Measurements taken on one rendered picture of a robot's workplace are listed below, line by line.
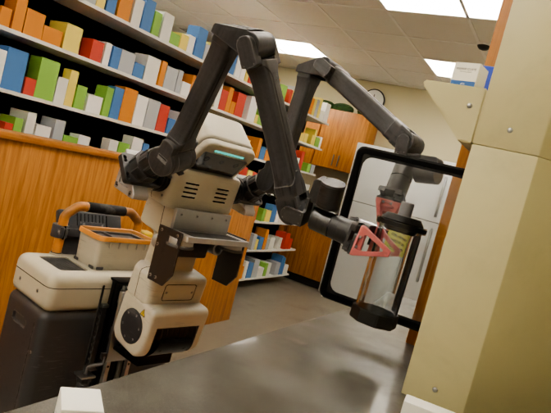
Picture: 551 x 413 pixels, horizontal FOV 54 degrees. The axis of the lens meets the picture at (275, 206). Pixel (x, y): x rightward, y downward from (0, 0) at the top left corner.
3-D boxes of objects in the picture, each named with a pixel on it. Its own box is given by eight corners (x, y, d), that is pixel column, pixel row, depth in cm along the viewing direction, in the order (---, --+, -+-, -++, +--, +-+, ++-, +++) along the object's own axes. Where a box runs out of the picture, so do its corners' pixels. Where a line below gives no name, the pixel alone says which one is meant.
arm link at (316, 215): (313, 223, 130) (302, 229, 125) (320, 197, 127) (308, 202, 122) (339, 234, 127) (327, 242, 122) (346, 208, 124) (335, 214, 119)
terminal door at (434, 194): (434, 338, 128) (482, 172, 125) (317, 295, 141) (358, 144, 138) (435, 337, 128) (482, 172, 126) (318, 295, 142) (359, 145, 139)
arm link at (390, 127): (330, 79, 173) (309, 68, 165) (340, 65, 171) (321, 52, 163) (417, 162, 149) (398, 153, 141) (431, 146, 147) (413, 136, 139)
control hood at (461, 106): (493, 165, 125) (504, 123, 125) (471, 143, 97) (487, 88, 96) (443, 155, 131) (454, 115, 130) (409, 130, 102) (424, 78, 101)
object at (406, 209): (424, 238, 119) (433, 210, 119) (415, 238, 111) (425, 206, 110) (384, 226, 123) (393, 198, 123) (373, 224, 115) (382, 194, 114)
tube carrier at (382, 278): (403, 323, 121) (431, 230, 119) (390, 329, 111) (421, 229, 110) (357, 306, 125) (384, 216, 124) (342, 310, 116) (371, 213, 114)
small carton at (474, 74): (480, 101, 108) (489, 71, 108) (471, 94, 104) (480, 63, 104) (456, 97, 111) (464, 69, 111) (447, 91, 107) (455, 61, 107)
